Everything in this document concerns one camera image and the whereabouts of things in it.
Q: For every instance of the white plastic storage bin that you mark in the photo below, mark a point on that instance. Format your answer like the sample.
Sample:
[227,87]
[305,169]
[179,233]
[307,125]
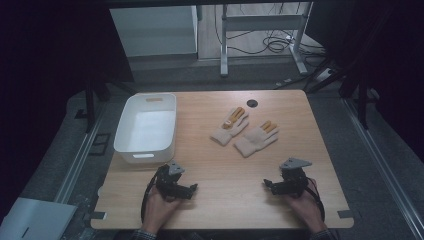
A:
[146,128]

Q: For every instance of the dark curtain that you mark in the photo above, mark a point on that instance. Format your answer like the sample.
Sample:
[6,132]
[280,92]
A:
[393,60]
[43,66]

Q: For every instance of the black round table grommet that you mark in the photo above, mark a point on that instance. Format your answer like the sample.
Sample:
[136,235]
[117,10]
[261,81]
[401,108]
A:
[252,103]

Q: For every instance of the white power strip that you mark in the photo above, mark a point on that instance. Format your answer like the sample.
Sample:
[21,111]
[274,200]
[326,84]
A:
[323,74]

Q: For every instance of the person's left hand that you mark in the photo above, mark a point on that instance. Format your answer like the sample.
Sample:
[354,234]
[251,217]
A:
[160,210]

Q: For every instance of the white flat board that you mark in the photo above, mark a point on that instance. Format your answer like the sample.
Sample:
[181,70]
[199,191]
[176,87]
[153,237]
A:
[36,218]

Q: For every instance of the aluminium floor rail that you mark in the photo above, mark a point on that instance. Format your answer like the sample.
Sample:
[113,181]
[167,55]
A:
[78,156]
[383,166]

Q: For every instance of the grey metal desk frame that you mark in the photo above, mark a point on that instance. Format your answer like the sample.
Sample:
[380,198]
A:
[260,23]

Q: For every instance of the black metal stand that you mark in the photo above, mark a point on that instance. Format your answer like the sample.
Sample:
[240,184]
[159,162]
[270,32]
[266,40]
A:
[361,96]
[90,103]

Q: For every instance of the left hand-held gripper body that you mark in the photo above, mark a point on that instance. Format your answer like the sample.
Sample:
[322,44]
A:
[168,185]

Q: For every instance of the white glove with orange fingers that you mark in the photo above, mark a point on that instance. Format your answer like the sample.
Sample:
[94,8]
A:
[233,125]
[255,140]

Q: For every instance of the white cabinet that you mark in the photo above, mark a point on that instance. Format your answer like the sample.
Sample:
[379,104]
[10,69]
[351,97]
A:
[153,31]

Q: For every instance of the person's right hand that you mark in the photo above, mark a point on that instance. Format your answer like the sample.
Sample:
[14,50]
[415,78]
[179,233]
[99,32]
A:
[306,206]

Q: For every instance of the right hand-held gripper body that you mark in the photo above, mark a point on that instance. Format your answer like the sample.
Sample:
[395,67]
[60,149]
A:
[293,183]

